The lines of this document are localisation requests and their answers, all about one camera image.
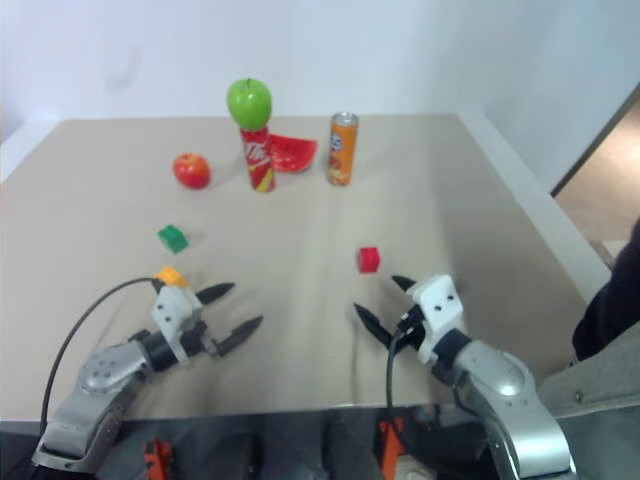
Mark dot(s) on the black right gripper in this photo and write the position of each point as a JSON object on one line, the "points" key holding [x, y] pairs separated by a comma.
{"points": [[412, 332]]}

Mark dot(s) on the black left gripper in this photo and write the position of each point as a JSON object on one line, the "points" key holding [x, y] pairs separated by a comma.
{"points": [[197, 342]]}

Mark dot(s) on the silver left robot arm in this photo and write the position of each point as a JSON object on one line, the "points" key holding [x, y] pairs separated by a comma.
{"points": [[100, 390]]}

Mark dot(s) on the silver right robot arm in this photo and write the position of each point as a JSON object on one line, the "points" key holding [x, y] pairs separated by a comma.
{"points": [[505, 400]]}

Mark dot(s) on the red cube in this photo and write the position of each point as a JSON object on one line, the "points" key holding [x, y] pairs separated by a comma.
{"points": [[369, 260]]}

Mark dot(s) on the yellow cube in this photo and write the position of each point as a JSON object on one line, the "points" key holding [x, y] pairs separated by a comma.
{"points": [[171, 276]]}

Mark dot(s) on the green cube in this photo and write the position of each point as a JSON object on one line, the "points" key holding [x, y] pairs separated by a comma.
{"points": [[173, 238]]}

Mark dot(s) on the orange and black clamp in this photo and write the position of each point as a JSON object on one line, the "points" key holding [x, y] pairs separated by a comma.
{"points": [[390, 445], [159, 457]]}

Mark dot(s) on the red apple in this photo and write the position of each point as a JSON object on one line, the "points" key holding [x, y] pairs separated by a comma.
{"points": [[191, 170]]}

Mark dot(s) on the red cola can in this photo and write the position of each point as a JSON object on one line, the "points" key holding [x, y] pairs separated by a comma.
{"points": [[258, 159]]}

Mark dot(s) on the orange soda can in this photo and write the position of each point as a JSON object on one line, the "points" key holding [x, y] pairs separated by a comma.
{"points": [[342, 150]]}

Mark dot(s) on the red watermelon slice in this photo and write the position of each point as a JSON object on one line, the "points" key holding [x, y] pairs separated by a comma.
{"points": [[292, 152]]}

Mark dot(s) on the green apple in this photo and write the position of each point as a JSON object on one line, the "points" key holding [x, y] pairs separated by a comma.
{"points": [[249, 104]]}

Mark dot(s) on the person's dark sleeved arm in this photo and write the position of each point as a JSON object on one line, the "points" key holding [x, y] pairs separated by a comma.
{"points": [[607, 305]]}

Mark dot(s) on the grey cloth garment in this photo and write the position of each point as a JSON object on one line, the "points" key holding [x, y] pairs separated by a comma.
{"points": [[595, 415]]}

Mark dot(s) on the brown wooden door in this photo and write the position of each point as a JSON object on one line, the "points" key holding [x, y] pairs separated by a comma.
{"points": [[607, 165]]}

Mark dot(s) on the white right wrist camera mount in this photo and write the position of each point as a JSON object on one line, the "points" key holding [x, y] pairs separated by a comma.
{"points": [[437, 305]]}

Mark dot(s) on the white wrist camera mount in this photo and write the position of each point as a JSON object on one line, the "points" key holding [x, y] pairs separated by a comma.
{"points": [[173, 312], [437, 305]]}

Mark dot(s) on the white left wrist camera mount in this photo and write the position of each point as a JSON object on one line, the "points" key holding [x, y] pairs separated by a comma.
{"points": [[173, 312]]}

